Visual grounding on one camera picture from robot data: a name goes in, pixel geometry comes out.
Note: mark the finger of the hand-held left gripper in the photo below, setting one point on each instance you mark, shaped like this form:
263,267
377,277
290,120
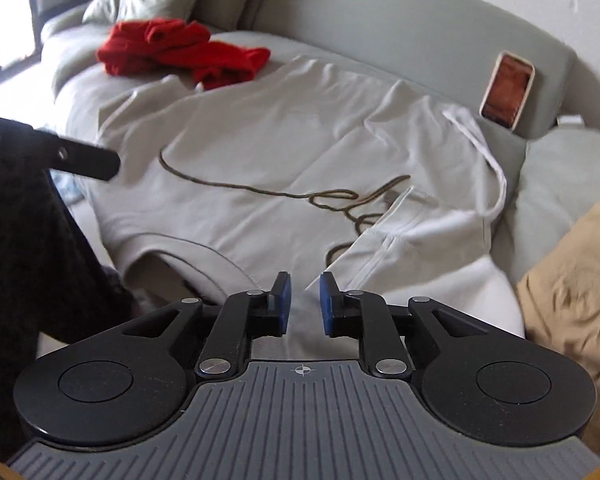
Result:
87,161

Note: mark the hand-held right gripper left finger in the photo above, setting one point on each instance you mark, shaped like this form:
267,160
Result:
282,306

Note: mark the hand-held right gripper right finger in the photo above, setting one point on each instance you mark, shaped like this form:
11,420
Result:
326,305

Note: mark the white hoodie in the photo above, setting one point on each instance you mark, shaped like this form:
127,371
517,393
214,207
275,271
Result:
280,160

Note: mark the blue patterned rug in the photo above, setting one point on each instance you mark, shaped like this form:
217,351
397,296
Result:
66,187

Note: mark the dark fuzzy cloth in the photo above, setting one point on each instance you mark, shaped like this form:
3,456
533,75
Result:
20,270

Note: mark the red fleece garment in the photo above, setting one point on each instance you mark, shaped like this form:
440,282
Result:
180,52

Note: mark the tan cloth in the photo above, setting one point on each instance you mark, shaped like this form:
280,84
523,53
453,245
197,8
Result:
575,300

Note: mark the smartphone in white case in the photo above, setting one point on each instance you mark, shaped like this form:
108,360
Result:
507,91

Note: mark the grey-green sofa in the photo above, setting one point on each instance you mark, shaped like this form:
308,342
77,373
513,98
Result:
390,15

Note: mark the white charger plug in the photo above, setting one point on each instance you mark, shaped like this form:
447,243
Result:
569,121

